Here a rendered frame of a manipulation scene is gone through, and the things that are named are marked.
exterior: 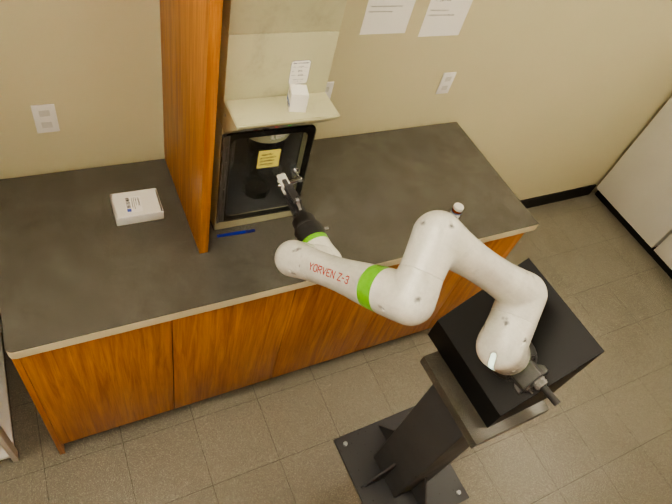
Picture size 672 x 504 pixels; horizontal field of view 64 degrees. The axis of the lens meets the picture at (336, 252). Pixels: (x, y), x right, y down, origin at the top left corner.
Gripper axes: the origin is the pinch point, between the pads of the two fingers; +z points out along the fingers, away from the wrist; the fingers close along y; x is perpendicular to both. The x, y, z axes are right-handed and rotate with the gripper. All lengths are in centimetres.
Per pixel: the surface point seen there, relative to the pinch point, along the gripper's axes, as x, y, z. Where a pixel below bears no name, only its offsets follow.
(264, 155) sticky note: 4.3, 11.6, 4.1
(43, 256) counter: 80, -6, 8
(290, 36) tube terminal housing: -8, 51, 5
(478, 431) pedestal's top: -27, -32, -93
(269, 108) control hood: 1.7, 33.7, 0.0
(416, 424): -20, -71, -75
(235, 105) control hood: 10.6, 35.9, 2.7
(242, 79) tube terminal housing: 6.8, 41.5, 5.4
